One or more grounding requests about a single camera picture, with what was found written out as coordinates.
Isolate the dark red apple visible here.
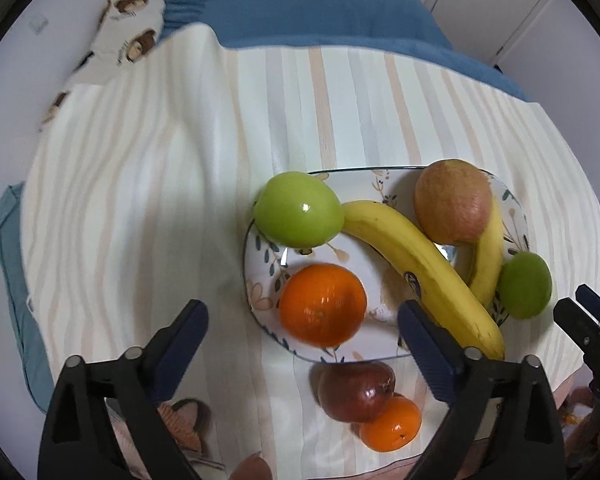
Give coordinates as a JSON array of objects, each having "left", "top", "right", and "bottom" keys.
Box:
[{"left": 316, "top": 362, "right": 396, "bottom": 424}]

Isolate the teal cushion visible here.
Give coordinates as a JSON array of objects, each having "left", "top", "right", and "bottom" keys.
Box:
[{"left": 0, "top": 182, "right": 54, "bottom": 414}]

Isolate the striped cat print blanket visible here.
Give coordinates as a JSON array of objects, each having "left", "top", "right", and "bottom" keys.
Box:
[{"left": 21, "top": 25, "right": 600, "bottom": 479}]

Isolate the long banana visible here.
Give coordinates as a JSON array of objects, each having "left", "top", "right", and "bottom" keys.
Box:
[{"left": 342, "top": 200, "right": 505, "bottom": 360}]

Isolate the bear print pillow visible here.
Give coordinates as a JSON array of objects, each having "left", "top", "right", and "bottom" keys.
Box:
[{"left": 40, "top": 0, "right": 166, "bottom": 130}]

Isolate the blue duvet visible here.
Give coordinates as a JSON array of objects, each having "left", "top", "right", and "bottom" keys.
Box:
[{"left": 162, "top": 0, "right": 524, "bottom": 99}]

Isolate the tan red apple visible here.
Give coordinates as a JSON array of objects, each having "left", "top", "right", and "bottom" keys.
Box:
[{"left": 414, "top": 159, "right": 492, "bottom": 245}]

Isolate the white door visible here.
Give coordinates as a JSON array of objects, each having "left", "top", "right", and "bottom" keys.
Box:
[{"left": 425, "top": 0, "right": 552, "bottom": 65}]

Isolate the oval deer pattern tray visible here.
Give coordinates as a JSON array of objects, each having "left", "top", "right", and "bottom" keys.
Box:
[{"left": 242, "top": 164, "right": 531, "bottom": 365}]

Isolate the wall switch left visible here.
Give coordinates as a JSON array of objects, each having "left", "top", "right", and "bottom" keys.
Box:
[{"left": 28, "top": 13, "right": 48, "bottom": 36}]

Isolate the orange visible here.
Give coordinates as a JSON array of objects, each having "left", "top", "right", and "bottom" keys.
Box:
[
  {"left": 278, "top": 263, "right": 367, "bottom": 348},
  {"left": 358, "top": 396, "right": 422, "bottom": 453}
]

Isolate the green apple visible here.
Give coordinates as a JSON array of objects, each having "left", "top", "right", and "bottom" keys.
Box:
[
  {"left": 253, "top": 171, "right": 344, "bottom": 249},
  {"left": 498, "top": 252, "right": 553, "bottom": 320}
]

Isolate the curved banana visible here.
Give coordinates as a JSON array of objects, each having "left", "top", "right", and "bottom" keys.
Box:
[{"left": 452, "top": 197, "right": 504, "bottom": 309}]

